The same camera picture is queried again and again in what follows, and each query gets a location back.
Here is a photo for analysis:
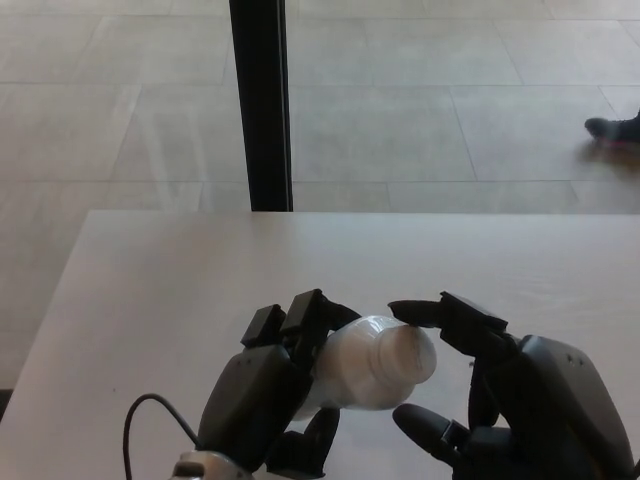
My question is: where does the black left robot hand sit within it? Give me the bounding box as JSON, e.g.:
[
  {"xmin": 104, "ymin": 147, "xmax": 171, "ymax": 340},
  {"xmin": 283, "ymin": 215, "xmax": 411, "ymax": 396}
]
[{"xmin": 197, "ymin": 288, "xmax": 363, "ymax": 476}]

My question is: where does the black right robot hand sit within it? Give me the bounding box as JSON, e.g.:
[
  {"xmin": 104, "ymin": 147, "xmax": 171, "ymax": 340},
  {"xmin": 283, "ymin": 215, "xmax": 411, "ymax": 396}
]
[{"xmin": 387, "ymin": 291, "xmax": 636, "ymax": 480}]

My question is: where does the white plastic bottle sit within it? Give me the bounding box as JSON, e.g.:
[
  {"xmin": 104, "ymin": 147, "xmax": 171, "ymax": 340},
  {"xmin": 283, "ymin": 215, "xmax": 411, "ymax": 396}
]
[{"xmin": 289, "ymin": 313, "xmax": 419, "ymax": 424}]

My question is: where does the white bottle cap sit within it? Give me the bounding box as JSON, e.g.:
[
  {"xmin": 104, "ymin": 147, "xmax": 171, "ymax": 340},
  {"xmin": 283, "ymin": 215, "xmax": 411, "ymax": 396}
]
[{"xmin": 375, "ymin": 327, "xmax": 439, "ymax": 387}]

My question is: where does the dark shoe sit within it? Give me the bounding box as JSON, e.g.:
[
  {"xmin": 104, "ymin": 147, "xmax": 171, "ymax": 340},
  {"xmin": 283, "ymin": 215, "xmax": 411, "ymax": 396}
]
[{"xmin": 583, "ymin": 109, "xmax": 640, "ymax": 147}]

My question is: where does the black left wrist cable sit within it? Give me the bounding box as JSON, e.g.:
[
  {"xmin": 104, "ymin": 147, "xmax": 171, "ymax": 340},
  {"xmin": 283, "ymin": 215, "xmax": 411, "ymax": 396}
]
[{"xmin": 123, "ymin": 392, "xmax": 202, "ymax": 480}]

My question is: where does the black vertical window post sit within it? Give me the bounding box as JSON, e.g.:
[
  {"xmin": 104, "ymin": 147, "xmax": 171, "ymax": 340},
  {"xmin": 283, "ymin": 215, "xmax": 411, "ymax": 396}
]
[{"xmin": 228, "ymin": 0, "xmax": 294, "ymax": 213}]

